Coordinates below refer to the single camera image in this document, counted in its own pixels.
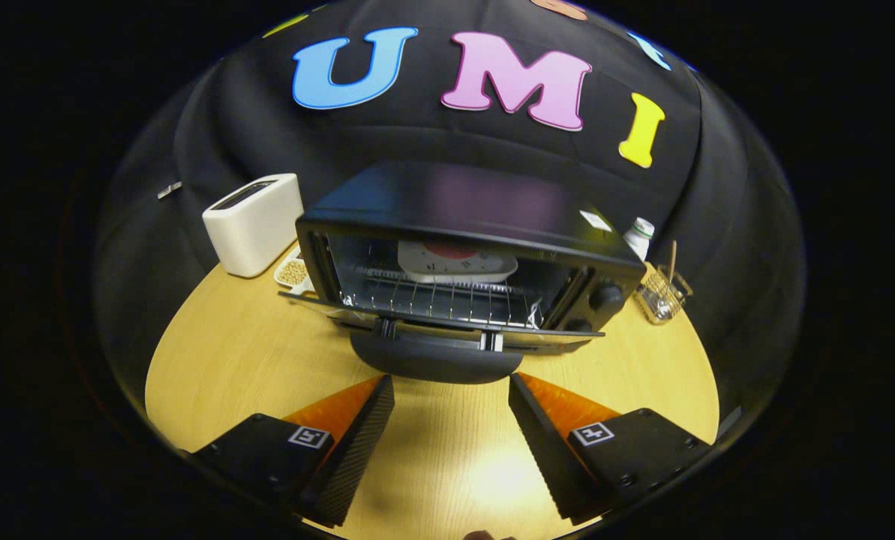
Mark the pink round ham slice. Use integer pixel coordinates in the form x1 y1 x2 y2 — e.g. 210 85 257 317
425 241 479 260

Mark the black backdrop cloth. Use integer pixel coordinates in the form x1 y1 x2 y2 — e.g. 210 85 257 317
95 0 806 421

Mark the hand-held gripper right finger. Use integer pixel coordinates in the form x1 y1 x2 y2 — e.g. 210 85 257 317
509 372 714 526

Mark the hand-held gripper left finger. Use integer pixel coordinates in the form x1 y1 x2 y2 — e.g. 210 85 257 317
185 373 395 528

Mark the white bottle with green label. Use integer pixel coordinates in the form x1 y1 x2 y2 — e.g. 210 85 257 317
623 217 656 262

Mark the black toaster oven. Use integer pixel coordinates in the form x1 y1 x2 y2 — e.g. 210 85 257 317
278 160 648 386

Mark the white square plate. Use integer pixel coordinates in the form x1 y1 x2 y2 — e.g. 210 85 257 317
398 240 518 284

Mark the white bread toaster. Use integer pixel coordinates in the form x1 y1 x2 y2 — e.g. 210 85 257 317
202 173 305 278

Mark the small wire basket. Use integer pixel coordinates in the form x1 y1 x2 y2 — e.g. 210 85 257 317
635 266 694 325

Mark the small white dish of beans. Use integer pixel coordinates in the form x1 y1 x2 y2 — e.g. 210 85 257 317
274 246 314 295

